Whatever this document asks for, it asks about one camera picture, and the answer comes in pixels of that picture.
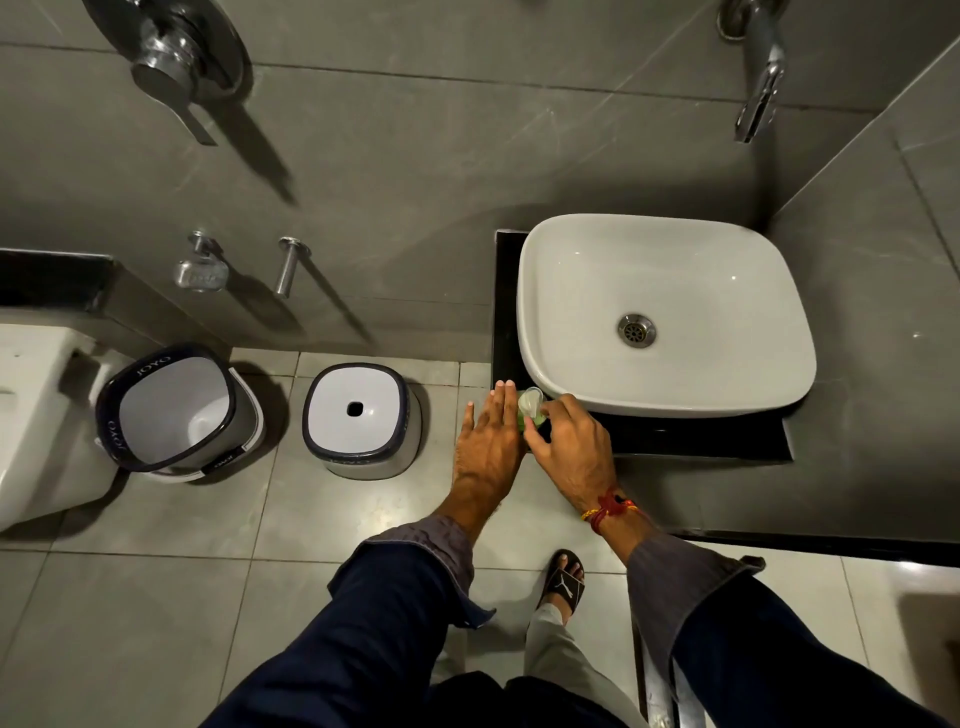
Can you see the person's grey trouser leg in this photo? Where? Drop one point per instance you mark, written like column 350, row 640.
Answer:
column 562, row 660

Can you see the chrome wall spout tap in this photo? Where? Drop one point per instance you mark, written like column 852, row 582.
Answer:
column 761, row 75

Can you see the chrome angle valve tap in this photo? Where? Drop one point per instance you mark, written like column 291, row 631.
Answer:
column 201, row 268

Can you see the chrome wall rod holder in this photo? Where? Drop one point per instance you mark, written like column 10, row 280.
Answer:
column 289, row 264

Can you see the person's left forearm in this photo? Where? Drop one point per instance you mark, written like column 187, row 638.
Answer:
column 390, row 600

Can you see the person's left little finger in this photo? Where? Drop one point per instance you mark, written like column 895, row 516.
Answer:
column 468, row 421

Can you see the person's right forearm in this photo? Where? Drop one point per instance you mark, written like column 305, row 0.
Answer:
column 720, row 622

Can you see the chrome shower mixer valve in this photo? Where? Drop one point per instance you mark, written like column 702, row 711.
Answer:
column 176, row 52

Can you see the person's left middle finger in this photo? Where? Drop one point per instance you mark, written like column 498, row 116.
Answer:
column 499, row 405

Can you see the small green clear-capped bottle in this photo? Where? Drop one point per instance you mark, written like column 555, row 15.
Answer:
column 530, row 405

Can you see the person's right hand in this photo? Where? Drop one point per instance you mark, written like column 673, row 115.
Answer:
column 574, row 454

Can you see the black stone counter slab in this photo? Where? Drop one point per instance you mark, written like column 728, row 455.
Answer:
column 504, row 315

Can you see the white ceramic wash basin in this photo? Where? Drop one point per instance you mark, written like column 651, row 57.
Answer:
column 675, row 300

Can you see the white toilet bowl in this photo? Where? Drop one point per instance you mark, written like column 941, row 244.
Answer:
column 37, row 420

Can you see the red thread wristband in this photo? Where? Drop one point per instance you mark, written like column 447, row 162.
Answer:
column 609, row 507

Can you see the chrome basin drain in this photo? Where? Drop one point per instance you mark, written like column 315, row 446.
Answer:
column 637, row 331

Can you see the person's right thumb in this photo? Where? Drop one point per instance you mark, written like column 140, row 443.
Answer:
column 535, row 436

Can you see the white stool with dark rim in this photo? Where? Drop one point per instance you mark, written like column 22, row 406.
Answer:
column 360, row 418

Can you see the black slide sandal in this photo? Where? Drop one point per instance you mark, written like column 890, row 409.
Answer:
column 562, row 581

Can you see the white bucket with dark rim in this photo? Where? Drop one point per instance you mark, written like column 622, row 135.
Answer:
column 176, row 409

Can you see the person's left hand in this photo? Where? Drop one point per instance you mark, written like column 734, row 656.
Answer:
column 487, row 454

